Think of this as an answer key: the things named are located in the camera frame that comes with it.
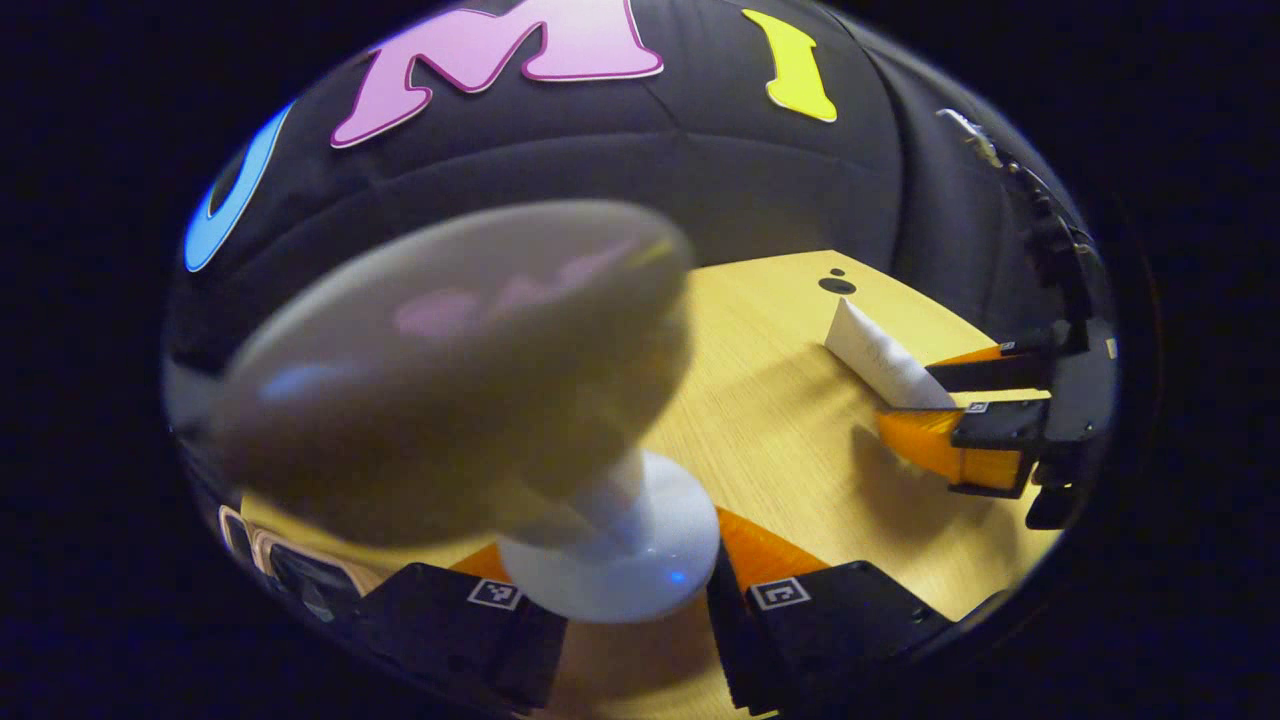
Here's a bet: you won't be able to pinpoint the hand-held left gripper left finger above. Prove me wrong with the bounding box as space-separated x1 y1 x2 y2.
345 545 571 716

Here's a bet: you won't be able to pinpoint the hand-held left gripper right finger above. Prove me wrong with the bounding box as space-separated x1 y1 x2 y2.
705 507 956 716

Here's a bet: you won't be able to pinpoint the white pump bottle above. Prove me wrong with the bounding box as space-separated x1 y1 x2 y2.
205 198 723 626

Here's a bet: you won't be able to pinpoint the white skin care tube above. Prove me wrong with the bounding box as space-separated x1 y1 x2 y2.
824 297 958 411

